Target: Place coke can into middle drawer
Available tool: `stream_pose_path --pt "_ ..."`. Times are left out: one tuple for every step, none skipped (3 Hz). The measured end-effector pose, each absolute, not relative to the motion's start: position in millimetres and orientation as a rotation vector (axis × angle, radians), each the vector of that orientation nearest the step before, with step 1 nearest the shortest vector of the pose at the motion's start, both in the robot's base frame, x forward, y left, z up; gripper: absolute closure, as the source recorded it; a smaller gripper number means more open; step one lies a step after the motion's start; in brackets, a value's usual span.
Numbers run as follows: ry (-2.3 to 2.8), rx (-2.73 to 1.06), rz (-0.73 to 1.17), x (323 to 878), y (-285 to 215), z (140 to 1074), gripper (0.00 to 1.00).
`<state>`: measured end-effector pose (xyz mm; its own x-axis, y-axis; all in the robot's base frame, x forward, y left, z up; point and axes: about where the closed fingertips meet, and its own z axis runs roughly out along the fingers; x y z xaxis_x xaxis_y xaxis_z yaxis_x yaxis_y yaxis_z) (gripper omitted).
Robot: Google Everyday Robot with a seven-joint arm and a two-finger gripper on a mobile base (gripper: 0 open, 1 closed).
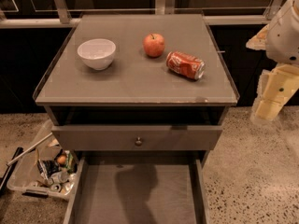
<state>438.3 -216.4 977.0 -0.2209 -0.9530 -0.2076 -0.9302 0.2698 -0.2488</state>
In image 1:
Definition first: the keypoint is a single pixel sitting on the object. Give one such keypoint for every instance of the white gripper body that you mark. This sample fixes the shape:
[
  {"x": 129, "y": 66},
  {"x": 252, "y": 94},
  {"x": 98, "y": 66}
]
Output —
[{"x": 282, "y": 41}]

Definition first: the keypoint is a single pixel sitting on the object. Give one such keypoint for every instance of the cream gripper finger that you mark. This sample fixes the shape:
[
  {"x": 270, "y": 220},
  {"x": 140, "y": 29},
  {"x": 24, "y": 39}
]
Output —
[
  {"x": 257, "y": 42},
  {"x": 275, "y": 89}
]

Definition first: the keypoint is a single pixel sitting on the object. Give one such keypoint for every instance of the red coke can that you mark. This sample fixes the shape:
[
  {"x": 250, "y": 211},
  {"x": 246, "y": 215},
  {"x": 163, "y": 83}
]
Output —
[{"x": 185, "y": 64}]

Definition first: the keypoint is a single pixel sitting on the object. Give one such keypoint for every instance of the grey drawer cabinet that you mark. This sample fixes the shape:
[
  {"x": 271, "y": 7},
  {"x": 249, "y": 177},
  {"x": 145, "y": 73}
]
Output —
[{"x": 137, "y": 89}]

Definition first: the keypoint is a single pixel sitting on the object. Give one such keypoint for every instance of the top drawer with knob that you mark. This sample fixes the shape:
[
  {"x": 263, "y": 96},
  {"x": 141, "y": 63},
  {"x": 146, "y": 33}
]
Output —
[{"x": 137, "y": 137}]

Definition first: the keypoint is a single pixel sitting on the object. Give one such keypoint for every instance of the open middle drawer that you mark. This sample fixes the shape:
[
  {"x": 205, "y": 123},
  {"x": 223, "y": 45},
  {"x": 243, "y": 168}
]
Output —
[{"x": 142, "y": 187}]

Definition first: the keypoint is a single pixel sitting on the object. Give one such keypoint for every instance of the metal window railing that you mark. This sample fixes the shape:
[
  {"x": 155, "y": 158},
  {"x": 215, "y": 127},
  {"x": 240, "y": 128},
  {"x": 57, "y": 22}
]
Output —
[{"x": 66, "y": 13}]

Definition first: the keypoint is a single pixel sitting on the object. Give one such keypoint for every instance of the red apple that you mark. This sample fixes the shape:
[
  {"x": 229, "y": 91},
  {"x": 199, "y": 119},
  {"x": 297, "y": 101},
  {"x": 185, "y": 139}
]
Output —
[{"x": 153, "y": 45}]

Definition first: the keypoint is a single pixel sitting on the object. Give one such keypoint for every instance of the white bowl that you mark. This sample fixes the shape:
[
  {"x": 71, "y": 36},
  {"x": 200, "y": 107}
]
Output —
[{"x": 98, "y": 54}]

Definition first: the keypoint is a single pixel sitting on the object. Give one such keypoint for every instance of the small orange fruit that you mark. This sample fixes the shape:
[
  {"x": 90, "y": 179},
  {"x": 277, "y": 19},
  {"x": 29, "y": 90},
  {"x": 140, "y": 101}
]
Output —
[{"x": 62, "y": 159}]

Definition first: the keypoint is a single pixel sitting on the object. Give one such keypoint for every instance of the clear plastic bin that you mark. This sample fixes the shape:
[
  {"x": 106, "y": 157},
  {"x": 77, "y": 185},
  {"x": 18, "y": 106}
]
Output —
[{"x": 26, "y": 177}]

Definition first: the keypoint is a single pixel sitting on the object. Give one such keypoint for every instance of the crumpled snack bag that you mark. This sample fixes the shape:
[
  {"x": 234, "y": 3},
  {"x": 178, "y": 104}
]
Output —
[{"x": 48, "y": 168}]

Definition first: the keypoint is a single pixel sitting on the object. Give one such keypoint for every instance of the black flat bar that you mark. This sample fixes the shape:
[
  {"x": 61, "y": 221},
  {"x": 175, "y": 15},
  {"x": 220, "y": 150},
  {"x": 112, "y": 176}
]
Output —
[{"x": 10, "y": 168}]

